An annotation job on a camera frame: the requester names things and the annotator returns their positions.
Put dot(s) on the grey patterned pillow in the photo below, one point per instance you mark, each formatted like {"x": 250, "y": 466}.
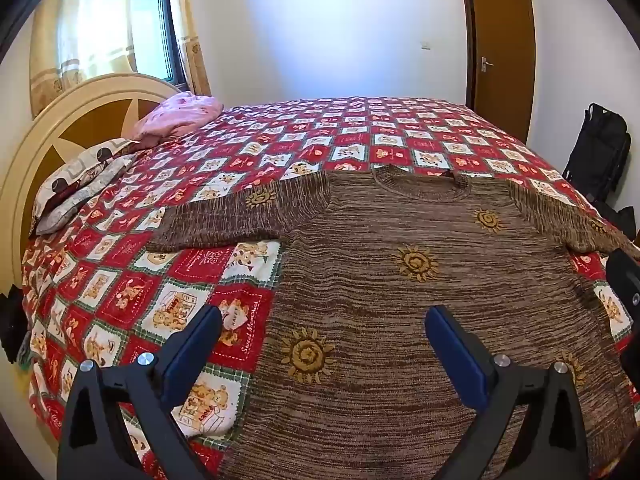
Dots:
{"x": 85, "y": 180}

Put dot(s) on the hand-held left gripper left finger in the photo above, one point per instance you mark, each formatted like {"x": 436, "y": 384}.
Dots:
{"x": 195, "y": 355}

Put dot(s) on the red checked bear bedspread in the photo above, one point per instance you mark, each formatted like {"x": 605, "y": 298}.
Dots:
{"x": 150, "y": 280}

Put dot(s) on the yellow sheer curtain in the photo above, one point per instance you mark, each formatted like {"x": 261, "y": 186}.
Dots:
{"x": 80, "y": 35}

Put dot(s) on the black bag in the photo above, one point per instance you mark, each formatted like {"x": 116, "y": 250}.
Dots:
{"x": 617, "y": 220}

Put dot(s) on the brown knitted sweater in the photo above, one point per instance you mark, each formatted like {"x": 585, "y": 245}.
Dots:
{"x": 380, "y": 310}

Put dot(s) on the pink pillow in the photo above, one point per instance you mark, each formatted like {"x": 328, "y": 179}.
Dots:
{"x": 180, "y": 112}

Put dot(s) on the window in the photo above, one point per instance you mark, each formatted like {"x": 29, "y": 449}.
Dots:
{"x": 152, "y": 35}

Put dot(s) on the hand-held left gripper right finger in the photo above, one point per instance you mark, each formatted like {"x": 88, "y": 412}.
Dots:
{"x": 457, "y": 355}

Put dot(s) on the cream and brown headboard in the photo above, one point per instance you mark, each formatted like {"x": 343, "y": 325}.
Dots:
{"x": 30, "y": 160}

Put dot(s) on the brown wooden door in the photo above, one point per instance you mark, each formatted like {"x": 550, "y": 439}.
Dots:
{"x": 500, "y": 50}

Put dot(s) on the dark cloth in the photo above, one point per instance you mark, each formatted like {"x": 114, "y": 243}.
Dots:
{"x": 11, "y": 325}

